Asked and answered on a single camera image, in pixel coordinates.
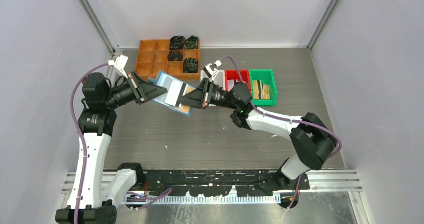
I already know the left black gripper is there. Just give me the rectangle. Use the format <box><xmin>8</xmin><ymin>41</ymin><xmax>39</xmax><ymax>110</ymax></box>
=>
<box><xmin>104</xmin><ymin>71</ymin><xmax>167</xmax><ymax>109</ymax></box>

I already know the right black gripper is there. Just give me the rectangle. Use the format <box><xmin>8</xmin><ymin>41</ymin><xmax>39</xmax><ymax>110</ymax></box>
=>
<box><xmin>178</xmin><ymin>77</ymin><xmax>239</xmax><ymax>110</ymax></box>

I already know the blue leather card holder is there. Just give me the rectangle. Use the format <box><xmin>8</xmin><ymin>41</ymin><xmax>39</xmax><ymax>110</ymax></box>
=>
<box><xmin>147</xmin><ymin>70</ymin><xmax>197</xmax><ymax>117</ymax></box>

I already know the white credit card black stripe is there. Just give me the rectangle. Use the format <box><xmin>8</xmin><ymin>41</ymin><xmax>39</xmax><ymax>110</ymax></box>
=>
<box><xmin>164</xmin><ymin>80</ymin><xmax>186</xmax><ymax>107</ymax></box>

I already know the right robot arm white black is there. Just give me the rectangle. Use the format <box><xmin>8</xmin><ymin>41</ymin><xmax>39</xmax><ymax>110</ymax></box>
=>
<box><xmin>177</xmin><ymin>78</ymin><xmax>338</xmax><ymax>190</ymax></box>

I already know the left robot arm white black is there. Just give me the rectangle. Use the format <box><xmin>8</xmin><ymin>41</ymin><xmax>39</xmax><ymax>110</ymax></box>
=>
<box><xmin>55</xmin><ymin>72</ymin><xmax>168</xmax><ymax>224</ymax></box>

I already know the gold card in holder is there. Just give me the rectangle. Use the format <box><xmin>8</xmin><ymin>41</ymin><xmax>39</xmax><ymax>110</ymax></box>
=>
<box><xmin>178</xmin><ymin>86</ymin><xmax>194</xmax><ymax>115</ymax></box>

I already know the gold cards stack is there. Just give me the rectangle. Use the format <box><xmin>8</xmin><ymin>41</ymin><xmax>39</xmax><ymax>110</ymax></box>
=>
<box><xmin>251</xmin><ymin>80</ymin><xmax>271</xmax><ymax>100</ymax></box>

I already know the rolled dark belt bottom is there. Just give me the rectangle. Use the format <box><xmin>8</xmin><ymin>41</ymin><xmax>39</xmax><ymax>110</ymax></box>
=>
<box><xmin>182</xmin><ymin>57</ymin><xmax>199</xmax><ymax>74</ymax></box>

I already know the rolled dark belt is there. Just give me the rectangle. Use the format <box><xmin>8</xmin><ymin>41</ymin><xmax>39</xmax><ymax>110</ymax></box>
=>
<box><xmin>169</xmin><ymin>36</ymin><xmax>186</xmax><ymax>50</ymax></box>
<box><xmin>182</xmin><ymin>57</ymin><xmax>199</xmax><ymax>74</ymax></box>
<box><xmin>184</xmin><ymin>35</ymin><xmax>199</xmax><ymax>50</ymax></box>
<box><xmin>167</xmin><ymin>50</ymin><xmax>183</xmax><ymax>62</ymax></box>

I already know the orange wooden compartment tray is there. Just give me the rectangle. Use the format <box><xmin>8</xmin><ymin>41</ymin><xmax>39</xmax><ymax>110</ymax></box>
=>
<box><xmin>135</xmin><ymin>39</ymin><xmax>202</xmax><ymax>81</ymax></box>

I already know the red plastic bin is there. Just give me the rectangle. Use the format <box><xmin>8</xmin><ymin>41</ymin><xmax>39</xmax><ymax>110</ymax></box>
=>
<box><xmin>224</xmin><ymin>69</ymin><xmax>252</xmax><ymax>93</ymax></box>

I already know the rolled dark belt middle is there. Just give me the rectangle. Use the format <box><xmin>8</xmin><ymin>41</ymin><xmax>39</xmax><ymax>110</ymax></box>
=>
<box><xmin>167</xmin><ymin>50</ymin><xmax>183</xmax><ymax>62</ymax></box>

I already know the rolled dark belt top right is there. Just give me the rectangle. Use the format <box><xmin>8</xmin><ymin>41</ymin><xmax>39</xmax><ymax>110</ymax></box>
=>
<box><xmin>184</xmin><ymin>35</ymin><xmax>199</xmax><ymax>50</ymax></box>

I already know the rolled dark belt top left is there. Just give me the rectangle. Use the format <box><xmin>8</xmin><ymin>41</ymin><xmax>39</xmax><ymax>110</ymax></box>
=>
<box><xmin>169</xmin><ymin>36</ymin><xmax>186</xmax><ymax>50</ymax></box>

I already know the green plastic bin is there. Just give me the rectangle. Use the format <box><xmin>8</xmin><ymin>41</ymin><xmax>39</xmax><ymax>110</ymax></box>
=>
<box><xmin>249</xmin><ymin>69</ymin><xmax>278</xmax><ymax>107</ymax></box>

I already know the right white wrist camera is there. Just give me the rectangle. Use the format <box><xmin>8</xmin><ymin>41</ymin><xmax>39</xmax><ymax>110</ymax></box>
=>
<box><xmin>203</xmin><ymin>60</ymin><xmax>222</xmax><ymax>83</ymax></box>

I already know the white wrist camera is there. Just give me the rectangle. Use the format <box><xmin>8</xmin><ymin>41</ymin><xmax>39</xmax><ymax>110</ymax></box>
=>
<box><xmin>203</xmin><ymin>60</ymin><xmax>222</xmax><ymax>83</ymax></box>
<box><xmin>106</xmin><ymin>55</ymin><xmax>129</xmax><ymax>81</ymax></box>

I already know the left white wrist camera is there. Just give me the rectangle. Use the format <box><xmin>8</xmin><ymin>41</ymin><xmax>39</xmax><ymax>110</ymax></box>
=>
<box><xmin>106</xmin><ymin>55</ymin><xmax>129</xmax><ymax>81</ymax></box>

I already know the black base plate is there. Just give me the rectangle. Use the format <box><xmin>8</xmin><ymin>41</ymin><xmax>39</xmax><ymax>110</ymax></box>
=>
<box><xmin>128</xmin><ymin>170</ymin><xmax>310</xmax><ymax>197</ymax></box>

